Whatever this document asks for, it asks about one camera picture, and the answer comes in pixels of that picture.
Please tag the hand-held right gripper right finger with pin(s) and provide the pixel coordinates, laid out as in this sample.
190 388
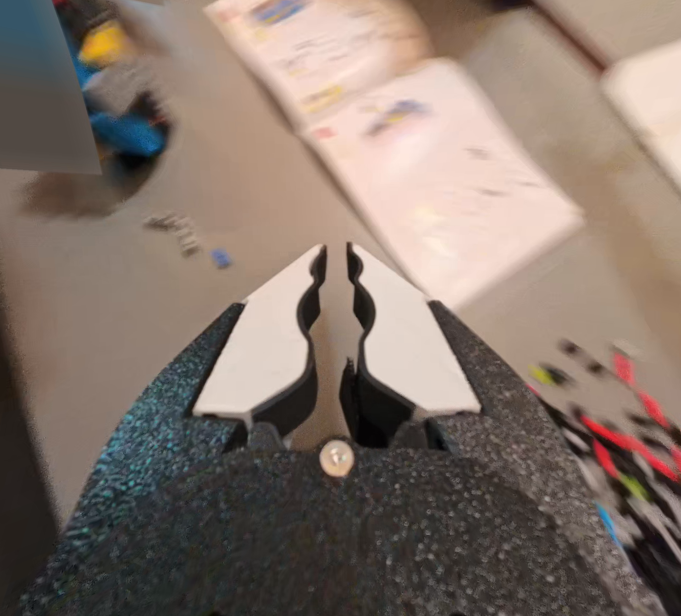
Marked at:
415 355

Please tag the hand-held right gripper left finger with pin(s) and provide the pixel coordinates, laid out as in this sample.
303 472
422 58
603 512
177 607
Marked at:
255 355

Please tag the blue brick toy car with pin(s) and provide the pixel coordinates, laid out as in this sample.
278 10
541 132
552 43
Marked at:
127 131

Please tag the grey desk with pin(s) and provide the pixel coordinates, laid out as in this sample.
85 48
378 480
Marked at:
159 307

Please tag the small blue brick piece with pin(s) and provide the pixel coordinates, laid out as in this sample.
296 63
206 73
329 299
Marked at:
221 258

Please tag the open instruction booklet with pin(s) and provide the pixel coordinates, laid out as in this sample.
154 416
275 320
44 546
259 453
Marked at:
452 174

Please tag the pile of small brick parts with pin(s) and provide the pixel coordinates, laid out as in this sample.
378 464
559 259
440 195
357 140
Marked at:
628 440

